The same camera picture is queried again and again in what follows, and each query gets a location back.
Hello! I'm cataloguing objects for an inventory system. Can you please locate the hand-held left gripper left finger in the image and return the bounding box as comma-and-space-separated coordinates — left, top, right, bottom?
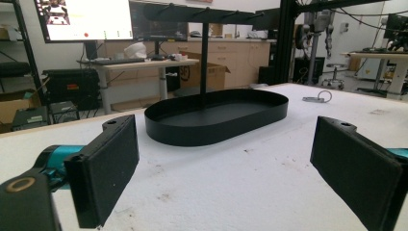
63, 114, 140, 230

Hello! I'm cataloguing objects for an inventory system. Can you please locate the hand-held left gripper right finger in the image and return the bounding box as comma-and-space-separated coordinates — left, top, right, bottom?
309, 115, 408, 231

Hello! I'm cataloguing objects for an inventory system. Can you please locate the silver key ring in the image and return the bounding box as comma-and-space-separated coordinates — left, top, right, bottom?
301, 90, 333, 104

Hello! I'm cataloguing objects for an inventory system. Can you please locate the black jewelry stand with tray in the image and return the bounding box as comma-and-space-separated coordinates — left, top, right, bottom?
142, 3, 290, 147

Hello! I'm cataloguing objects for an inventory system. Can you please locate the black equipment case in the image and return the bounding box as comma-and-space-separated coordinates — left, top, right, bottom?
41, 68, 102, 112

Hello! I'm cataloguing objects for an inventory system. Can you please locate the metal stool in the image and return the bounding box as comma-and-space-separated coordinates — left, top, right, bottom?
320, 63, 348, 90

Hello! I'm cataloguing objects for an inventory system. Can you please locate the wooden side table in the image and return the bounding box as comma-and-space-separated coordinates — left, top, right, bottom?
341, 51, 408, 101

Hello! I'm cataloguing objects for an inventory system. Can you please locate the wooden standing desk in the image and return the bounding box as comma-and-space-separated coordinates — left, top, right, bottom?
76, 58, 200, 116

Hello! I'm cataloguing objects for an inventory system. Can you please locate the black keyboard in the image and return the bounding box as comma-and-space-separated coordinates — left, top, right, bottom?
90, 57, 146, 66

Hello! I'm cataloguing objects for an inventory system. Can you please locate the white crumpled bag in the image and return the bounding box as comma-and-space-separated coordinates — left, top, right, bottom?
123, 41, 148, 60

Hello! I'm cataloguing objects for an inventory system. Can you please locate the cardboard box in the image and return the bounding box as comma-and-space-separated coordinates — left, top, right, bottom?
179, 51, 231, 91

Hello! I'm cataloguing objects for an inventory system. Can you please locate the black metal shelf rack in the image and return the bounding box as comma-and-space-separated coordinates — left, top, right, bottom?
0, 0, 46, 107

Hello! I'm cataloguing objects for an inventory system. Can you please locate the large computer monitor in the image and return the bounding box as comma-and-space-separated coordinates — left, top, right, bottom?
33, 0, 135, 44

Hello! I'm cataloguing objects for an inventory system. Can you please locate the wooden cabinet row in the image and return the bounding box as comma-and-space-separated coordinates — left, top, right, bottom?
95, 38, 277, 90

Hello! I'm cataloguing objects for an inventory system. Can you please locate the dark computer monitor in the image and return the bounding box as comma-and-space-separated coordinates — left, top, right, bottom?
129, 0, 190, 42

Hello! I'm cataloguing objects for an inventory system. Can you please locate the black metal frame post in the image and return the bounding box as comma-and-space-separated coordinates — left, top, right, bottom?
273, 0, 299, 86

